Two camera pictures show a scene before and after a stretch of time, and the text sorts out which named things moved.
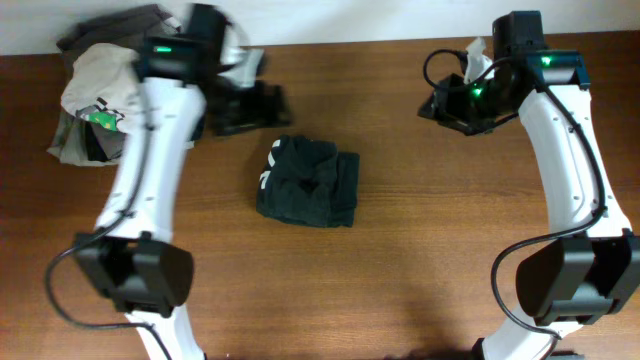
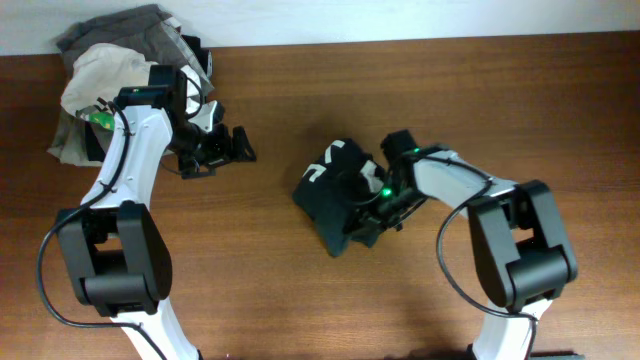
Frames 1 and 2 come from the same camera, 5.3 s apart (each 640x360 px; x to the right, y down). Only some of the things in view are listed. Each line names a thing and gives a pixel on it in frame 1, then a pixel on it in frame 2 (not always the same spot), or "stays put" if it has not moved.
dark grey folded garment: [127, 27] stays put
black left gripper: [250, 111] -> [223, 148]
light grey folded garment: [70, 144] stays put
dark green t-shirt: [308, 182] -> [337, 189]
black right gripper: [451, 107] -> [364, 220]
